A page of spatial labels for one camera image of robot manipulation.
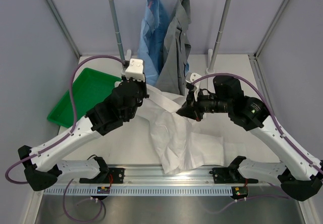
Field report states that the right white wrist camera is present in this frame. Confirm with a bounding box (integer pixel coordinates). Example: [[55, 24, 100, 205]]
[[185, 73, 201, 100]]

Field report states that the green plastic tray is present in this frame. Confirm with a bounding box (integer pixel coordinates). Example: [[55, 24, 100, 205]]
[[47, 68, 121, 128]]

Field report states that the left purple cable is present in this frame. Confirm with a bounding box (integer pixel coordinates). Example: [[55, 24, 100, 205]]
[[5, 54, 128, 186]]

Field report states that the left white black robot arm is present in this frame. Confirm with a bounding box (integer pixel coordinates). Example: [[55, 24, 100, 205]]
[[18, 76, 149, 191]]

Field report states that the grey shirt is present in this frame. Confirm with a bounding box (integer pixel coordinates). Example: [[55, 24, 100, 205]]
[[155, 0, 191, 95]]

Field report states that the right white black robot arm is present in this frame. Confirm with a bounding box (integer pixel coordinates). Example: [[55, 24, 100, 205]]
[[177, 73, 322, 201]]

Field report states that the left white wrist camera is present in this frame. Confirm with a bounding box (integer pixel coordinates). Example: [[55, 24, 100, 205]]
[[125, 59, 146, 82]]

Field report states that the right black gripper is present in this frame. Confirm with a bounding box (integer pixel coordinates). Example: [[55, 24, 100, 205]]
[[177, 87, 232, 122]]

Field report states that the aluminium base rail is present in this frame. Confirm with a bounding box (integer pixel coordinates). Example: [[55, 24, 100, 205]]
[[45, 164, 307, 187]]

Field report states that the white shirt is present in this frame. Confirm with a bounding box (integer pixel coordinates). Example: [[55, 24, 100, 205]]
[[136, 85, 246, 175]]

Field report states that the light blue shirt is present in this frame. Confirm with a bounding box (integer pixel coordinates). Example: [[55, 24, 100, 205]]
[[137, 0, 190, 83]]

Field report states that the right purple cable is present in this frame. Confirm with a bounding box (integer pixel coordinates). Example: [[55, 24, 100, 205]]
[[190, 73, 323, 171]]

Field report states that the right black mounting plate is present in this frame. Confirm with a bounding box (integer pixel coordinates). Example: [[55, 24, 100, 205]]
[[209, 167, 259, 184]]

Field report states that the black mounting plate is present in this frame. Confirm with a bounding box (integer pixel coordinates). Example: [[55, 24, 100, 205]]
[[209, 167, 259, 184], [100, 167, 125, 184]]

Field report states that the white slotted cable duct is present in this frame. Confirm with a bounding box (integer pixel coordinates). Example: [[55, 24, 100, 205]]
[[44, 186, 233, 196]]

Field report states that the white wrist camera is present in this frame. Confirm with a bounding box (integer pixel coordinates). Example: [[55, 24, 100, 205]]
[[125, 59, 146, 82], [185, 73, 201, 100]]

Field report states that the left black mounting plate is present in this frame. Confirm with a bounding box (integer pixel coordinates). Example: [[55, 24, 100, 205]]
[[100, 167, 125, 184]]

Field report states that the purple cable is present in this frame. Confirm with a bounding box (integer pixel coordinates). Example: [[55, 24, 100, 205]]
[[5, 54, 128, 186], [190, 73, 323, 171]]

